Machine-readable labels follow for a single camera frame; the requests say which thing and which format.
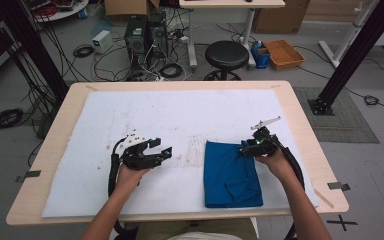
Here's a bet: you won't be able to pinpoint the blue bin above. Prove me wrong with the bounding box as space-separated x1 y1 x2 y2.
250 40 272 70

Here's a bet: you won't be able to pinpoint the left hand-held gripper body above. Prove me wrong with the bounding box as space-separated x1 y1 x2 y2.
117 133 164 171

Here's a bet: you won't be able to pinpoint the round white table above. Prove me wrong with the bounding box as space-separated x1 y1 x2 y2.
23 0 90 24

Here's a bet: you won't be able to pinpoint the white metal stand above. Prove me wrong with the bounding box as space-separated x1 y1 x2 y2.
318 0 384 69

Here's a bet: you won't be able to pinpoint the small cardboard box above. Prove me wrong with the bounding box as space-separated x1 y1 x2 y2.
104 0 161 17

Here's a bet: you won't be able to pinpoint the blue t-shirt with white print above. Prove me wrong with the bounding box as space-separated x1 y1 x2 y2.
203 139 264 209

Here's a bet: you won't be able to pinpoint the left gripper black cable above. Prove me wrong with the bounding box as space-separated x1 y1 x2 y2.
107 137 138 240

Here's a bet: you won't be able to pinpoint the thin wooden strip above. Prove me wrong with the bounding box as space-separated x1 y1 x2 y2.
313 188 335 210

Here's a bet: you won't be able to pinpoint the small coiled black cable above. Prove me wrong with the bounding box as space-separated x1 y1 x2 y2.
72 44 95 59

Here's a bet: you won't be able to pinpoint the large coiled black cable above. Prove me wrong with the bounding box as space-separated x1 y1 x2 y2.
0 108 25 131

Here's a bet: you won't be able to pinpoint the orange shallow tray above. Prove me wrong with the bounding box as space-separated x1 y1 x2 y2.
263 39 306 71

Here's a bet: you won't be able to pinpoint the large cardboard box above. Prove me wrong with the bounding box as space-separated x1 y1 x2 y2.
253 0 311 34

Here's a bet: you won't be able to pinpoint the white power supply box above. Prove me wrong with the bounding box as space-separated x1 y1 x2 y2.
91 29 114 54

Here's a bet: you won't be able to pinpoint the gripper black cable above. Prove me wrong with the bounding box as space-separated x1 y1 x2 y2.
107 137 138 240
264 128 306 240

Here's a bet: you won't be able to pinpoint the black metal frame post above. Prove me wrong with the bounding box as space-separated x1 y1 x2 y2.
0 0 69 104
307 0 384 117

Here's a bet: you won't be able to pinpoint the black tape cross mark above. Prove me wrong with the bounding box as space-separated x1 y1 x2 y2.
326 214 359 232

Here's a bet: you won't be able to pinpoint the black computer tower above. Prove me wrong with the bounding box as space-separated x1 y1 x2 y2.
146 11 169 59
124 15 149 73

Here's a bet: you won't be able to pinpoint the black round stool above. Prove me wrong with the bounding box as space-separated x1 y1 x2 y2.
203 40 250 82

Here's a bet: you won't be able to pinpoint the person's left hand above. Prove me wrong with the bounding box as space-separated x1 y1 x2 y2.
115 163 152 198

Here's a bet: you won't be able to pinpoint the thin black floor cable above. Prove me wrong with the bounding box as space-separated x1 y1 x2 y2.
293 44 384 116

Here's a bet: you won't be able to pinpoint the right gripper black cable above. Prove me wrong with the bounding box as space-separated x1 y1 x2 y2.
264 128 306 240

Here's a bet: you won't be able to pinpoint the grey floor mat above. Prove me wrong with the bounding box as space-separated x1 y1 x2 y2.
293 86 380 144

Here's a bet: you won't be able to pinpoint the white desk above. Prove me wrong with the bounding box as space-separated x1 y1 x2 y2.
178 0 286 68

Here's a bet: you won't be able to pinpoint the person's right hand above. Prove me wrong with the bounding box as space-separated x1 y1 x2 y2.
255 147 297 183

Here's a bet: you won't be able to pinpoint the white table mat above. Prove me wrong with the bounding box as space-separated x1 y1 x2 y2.
41 89 321 218

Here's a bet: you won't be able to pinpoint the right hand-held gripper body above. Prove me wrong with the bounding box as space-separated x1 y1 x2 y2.
250 116 282 158

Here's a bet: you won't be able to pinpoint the black tape piece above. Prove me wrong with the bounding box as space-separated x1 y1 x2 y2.
15 170 42 183
327 181 351 192

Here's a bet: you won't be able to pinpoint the person's khaki trousers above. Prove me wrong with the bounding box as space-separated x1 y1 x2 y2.
134 218 258 240

